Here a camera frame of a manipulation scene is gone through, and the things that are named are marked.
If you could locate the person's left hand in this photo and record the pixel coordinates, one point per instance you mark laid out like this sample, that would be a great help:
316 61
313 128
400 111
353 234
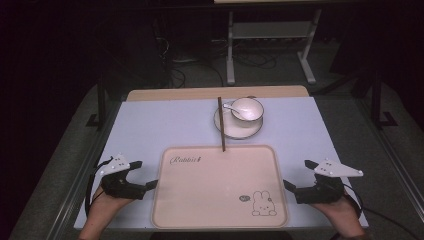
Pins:
106 208

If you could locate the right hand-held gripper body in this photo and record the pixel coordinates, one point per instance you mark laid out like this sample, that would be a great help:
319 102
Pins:
320 195

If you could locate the brown chopsticks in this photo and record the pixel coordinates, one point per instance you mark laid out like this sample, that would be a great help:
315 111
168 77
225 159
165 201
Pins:
221 128

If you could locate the white bowl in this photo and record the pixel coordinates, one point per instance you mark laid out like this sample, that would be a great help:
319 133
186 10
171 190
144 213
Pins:
252 111

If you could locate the pink tray with rabbit print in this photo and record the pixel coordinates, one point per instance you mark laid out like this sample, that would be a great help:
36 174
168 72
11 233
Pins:
213 193

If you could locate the pale blue table cover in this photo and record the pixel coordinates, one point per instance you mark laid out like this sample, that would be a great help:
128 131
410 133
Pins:
150 126

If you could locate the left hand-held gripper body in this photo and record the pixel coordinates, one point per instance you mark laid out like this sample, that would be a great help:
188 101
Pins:
121 188

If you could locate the person's right hand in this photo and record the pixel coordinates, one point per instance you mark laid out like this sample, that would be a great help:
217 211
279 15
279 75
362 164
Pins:
338 215

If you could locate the white metal stand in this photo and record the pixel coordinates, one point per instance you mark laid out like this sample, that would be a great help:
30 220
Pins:
273 30

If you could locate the black stand leg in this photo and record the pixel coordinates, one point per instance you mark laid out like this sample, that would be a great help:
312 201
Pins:
378 106
101 106

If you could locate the white round plate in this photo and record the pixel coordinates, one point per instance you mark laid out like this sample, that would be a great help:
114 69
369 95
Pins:
240 133

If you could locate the white ceramic spoon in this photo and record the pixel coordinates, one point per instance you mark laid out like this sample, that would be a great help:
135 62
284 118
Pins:
228 106

